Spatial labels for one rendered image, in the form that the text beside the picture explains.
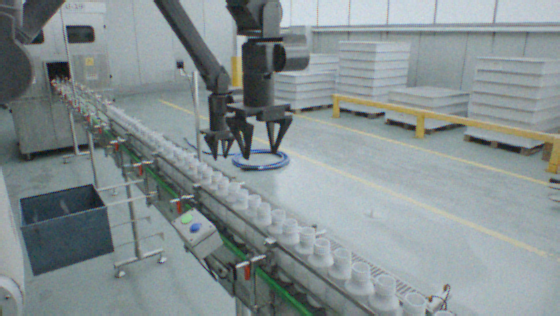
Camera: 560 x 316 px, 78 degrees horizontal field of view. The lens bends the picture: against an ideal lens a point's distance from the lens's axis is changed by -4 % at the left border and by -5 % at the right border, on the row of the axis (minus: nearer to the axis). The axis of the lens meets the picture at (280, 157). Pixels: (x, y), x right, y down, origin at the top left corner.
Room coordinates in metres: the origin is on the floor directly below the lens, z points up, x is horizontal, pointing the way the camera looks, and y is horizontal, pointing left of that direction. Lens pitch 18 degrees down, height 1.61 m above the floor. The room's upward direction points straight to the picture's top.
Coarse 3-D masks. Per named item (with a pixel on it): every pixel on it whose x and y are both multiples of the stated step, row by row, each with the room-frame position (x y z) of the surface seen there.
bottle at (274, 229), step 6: (276, 210) 0.88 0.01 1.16; (282, 210) 0.88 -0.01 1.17; (276, 216) 0.85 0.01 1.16; (282, 216) 0.85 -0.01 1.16; (276, 222) 0.85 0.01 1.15; (282, 222) 0.85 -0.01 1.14; (270, 228) 0.85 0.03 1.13; (276, 228) 0.84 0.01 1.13; (270, 234) 0.84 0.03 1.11; (276, 234) 0.83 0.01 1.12; (276, 252) 0.83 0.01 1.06; (276, 258) 0.83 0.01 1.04; (276, 270) 0.84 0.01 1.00
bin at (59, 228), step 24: (72, 192) 1.52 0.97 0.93; (96, 192) 1.49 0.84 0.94; (24, 216) 1.40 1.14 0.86; (48, 216) 1.45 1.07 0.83; (72, 216) 1.25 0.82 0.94; (96, 216) 1.31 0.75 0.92; (24, 240) 1.15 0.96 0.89; (48, 240) 1.20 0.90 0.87; (72, 240) 1.25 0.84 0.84; (96, 240) 1.30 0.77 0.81; (48, 264) 1.19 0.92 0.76; (72, 264) 1.23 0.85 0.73
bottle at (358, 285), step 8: (352, 264) 0.63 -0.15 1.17; (360, 264) 0.64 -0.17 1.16; (352, 272) 0.62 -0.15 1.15; (360, 272) 0.60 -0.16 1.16; (368, 272) 0.61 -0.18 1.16; (352, 280) 0.61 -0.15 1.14; (360, 280) 0.60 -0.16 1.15; (368, 280) 0.61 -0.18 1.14; (344, 288) 0.62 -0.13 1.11; (352, 288) 0.61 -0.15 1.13; (360, 288) 0.60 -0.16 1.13; (368, 288) 0.60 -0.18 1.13; (360, 296) 0.59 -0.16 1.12; (344, 304) 0.61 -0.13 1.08; (352, 304) 0.60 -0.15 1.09; (344, 312) 0.61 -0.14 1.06; (352, 312) 0.60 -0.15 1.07; (360, 312) 0.59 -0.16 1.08
